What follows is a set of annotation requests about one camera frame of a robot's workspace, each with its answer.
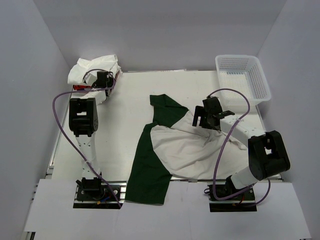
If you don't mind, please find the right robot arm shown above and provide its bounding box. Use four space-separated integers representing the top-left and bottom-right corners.
192 97 291 200

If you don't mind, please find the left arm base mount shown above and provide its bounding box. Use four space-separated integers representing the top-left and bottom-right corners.
73 177 127 210

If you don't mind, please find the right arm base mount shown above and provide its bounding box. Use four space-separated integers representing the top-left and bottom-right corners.
203 184 257 213

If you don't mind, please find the white and green t-shirt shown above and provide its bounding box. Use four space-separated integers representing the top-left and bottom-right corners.
124 93 248 206

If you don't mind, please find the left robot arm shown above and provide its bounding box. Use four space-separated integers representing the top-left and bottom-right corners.
68 70 116 180

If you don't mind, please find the white plastic basket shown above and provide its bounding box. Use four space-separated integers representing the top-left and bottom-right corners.
215 54 272 106

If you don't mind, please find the crumpled white t-shirt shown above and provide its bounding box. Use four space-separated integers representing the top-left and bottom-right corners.
67 54 122 86

